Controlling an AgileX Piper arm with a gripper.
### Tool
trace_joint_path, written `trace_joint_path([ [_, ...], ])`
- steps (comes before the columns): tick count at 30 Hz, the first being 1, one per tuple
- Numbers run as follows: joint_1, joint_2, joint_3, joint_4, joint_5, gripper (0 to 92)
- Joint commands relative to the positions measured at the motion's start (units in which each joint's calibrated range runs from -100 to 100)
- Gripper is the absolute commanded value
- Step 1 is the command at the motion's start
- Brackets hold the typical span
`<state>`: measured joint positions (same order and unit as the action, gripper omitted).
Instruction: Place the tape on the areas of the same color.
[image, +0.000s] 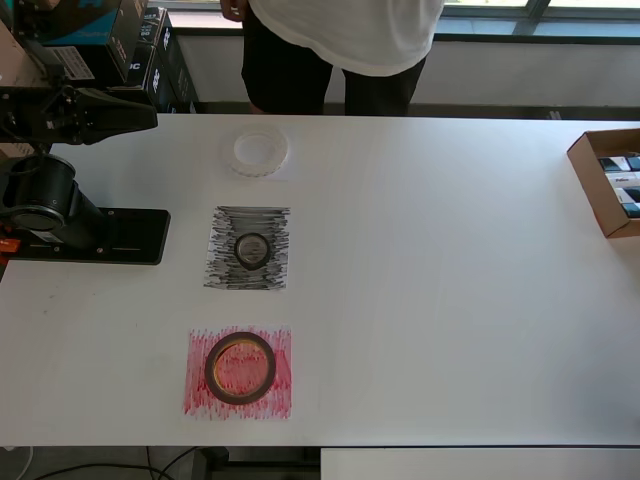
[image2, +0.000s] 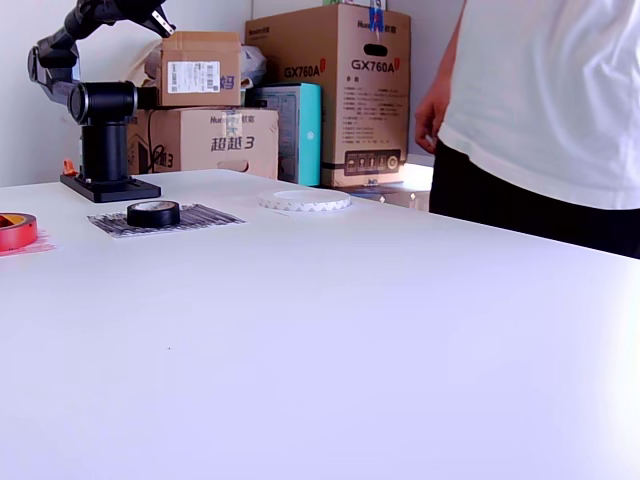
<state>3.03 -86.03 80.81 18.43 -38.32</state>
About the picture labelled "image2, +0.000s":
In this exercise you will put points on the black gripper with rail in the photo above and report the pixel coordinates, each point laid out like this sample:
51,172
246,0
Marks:
162,25

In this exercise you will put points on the black electrical tape roll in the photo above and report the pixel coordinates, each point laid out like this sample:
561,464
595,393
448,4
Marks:
150,217

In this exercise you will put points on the black scribbled paper sheet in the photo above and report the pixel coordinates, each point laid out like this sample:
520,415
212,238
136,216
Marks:
210,218

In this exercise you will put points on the white double-sided tape roll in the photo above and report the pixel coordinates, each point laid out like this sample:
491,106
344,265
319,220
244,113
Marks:
300,204

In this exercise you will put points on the red double-sided tape roll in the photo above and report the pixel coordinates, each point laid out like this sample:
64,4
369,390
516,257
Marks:
20,237

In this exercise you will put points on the person's right forearm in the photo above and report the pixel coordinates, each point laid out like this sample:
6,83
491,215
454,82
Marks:
446,60

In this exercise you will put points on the black and grey Piper arm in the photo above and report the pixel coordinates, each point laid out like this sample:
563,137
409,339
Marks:
105,150

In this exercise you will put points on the person's right hand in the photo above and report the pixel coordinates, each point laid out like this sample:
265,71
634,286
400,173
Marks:
429,122

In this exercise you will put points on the brown crumpled packing paper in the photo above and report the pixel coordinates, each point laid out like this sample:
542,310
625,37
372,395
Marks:
150,65

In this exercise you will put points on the cardboard carton with shipping label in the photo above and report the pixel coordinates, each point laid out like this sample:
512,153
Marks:
200,45

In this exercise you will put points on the white plastic bag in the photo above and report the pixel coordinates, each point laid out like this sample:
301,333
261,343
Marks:
252,62

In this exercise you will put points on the wide brown cardboard carton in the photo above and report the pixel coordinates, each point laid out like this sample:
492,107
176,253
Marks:
225,150

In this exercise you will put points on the orange table clamp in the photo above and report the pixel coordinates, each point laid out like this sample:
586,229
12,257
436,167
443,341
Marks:
71,167

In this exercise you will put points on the teal and black carton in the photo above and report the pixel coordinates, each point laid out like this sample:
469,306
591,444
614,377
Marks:
310,125

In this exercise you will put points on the tall GX760A cardboard carton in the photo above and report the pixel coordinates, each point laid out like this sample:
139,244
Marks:
370,100

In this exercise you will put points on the red scribbled paper sheet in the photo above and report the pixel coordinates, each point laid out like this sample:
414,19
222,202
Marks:
45,245

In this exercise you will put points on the grey roller blind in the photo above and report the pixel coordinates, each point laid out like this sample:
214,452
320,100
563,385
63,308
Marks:
420,50

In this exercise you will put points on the blank white paper sheet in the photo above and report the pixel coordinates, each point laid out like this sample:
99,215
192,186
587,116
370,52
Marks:
362,204

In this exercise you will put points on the person in black shorts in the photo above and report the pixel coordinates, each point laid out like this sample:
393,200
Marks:
550,100

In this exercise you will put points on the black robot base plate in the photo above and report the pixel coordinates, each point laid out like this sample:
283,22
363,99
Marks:
115,190

